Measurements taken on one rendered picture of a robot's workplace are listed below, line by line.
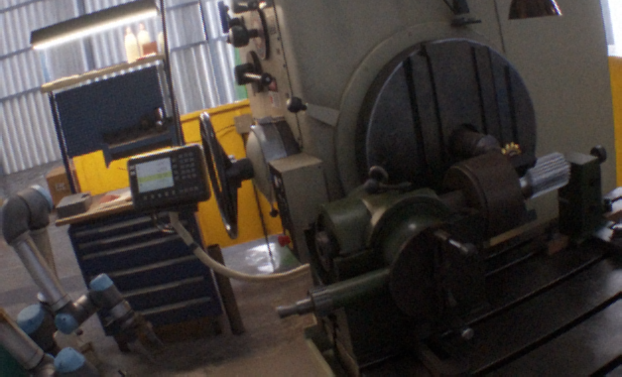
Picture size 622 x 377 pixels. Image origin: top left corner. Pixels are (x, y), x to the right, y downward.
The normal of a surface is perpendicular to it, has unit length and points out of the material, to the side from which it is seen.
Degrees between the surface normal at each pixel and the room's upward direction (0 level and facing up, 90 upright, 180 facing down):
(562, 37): 90
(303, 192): 90
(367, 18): 90
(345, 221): 40
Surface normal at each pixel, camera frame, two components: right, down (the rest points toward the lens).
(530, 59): 0.27, 0.16
